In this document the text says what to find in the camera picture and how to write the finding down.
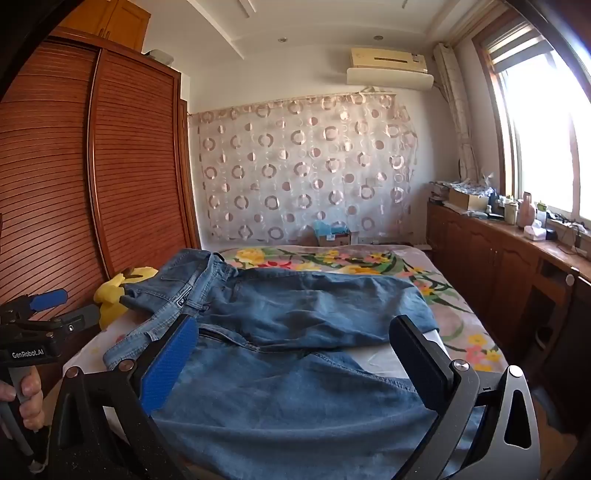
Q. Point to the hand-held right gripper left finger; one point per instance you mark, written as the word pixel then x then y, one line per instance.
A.
pixel 171 364

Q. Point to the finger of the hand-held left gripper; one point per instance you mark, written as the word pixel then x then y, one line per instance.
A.
pixel 48 300
pixel 81 318

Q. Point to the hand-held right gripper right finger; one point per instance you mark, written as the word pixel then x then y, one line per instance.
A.
pixel 415 364

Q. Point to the blue denim pants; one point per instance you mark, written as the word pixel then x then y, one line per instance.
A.
pixel 286 392

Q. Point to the person's left hand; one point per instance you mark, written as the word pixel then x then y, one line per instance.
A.
pixel 33 401

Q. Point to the strawberry print bedsheet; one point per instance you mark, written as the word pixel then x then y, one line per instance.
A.
pixel 92 350

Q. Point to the yellow plush toy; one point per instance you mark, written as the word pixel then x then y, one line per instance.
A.
pixel 108 295

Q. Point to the floral blanket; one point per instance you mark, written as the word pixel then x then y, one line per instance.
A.
pixel 452 318

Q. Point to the wooden slatted wardrobe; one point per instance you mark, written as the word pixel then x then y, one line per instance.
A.
pixel 55 184

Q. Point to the wooden sideboard cabinet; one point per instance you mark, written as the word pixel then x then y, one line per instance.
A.
pixel 485 258

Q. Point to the cardboard box with blue cloth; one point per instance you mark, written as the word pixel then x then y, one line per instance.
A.
pixel 334 239

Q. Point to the open cardboard box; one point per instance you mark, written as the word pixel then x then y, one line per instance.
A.
pixel 466 201

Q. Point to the stack of printed papers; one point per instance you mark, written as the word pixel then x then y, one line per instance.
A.
pixel 441 190

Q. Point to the white tissue box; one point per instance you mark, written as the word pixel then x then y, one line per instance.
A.
pixel 534 233

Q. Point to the white jar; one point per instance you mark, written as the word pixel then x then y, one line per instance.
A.
pixel 509 212

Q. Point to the dark bottle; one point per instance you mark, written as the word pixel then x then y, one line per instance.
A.
pixel 493 201

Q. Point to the pink bottle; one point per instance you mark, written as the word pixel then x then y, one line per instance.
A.
pixel 526 212

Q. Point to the small black box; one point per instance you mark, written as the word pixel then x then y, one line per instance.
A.
pixel 551 234

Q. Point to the circle patterned curtain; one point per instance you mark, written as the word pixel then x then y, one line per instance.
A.
pixel 300 175

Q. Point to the wooden framed window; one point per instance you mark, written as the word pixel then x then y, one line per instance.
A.
pixel 540 138

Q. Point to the tied window curtain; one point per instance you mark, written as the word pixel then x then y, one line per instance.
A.
pixel 455 106

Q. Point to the grey box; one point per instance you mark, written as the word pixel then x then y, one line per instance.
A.
pixel 161 56

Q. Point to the wooden overhead cabinet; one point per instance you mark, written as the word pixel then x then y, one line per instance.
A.
pixel 115 23

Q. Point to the beige air conditioner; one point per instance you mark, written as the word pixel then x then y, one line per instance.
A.
pixel 388 57

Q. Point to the wall air conditioner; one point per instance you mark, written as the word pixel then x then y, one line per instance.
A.
pixel 392 79

